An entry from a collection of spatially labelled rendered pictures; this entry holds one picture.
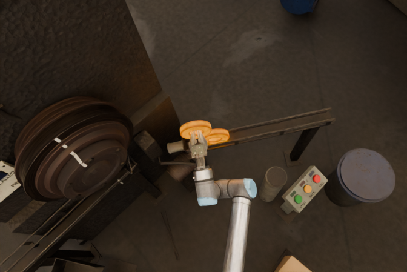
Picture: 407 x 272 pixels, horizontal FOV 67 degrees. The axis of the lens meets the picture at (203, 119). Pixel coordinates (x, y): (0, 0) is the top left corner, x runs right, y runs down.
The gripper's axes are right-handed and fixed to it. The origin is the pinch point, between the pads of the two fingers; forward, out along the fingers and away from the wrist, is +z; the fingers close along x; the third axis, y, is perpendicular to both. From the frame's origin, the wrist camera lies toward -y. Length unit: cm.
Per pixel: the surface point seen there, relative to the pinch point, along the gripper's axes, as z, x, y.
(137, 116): 11.5, 28.1, -2.8
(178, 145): -5.7, 11.1, -16.0
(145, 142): -1.9, 26.7, -6.4
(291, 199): -43, -42, -14
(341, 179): -40, -77, -35
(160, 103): 16.3, 16.0, -4.3
